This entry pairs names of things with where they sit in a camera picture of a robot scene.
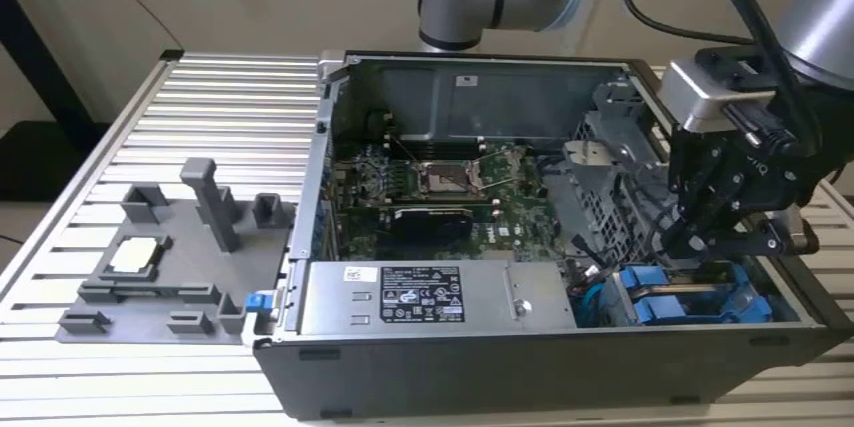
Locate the black graphics card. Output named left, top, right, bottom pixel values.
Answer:
left=389, top=204, right=476, bottom=248

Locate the silver CPU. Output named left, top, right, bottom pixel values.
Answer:
left=109, top=236, right=165, bottom=271

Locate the grey parts rack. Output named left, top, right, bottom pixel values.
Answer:
left=56, top=156, right=299, bottom=346

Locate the metal socket cover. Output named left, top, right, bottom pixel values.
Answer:
left=474, top=142, right=535, bottom=188

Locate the blue disk wire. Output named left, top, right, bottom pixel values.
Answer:
left=570, top=271, right=607, bottom=324

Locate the blue case latch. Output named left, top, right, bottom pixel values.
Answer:
left=244, top=290, right=275, bottom=314

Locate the silver power supply unit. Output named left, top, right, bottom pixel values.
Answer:
left=296, top=260, right=576, bottom=336

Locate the black PC case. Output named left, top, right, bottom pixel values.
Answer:
left=252, top=49, right=854, bottom=421

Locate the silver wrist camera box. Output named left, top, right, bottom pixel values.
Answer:
left=659, top=59, right=779, bottom=133

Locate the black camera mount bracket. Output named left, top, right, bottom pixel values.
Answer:
left=692, top=45, right=802, bottom=98

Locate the grey metal disk bay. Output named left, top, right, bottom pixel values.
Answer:
left=543, top=81, right=675, bottom=268

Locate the green motherboard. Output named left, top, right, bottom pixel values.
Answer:
left=329, top=144, right=566, bottom=263

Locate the thin metal locking lever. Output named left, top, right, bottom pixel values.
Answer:
left=388, top=133, right=422, bottom=165

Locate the CPU socket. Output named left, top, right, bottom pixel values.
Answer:
left=412, top=160, right=479, bottom=194

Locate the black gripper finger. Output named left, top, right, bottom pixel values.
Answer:
left=666, top=129, right=746, bottom=256
left=699, top=219, right=782, bottom=261

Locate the blue disk carrier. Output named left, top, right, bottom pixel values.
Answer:
left=612, top=261, right=775, bottom=326

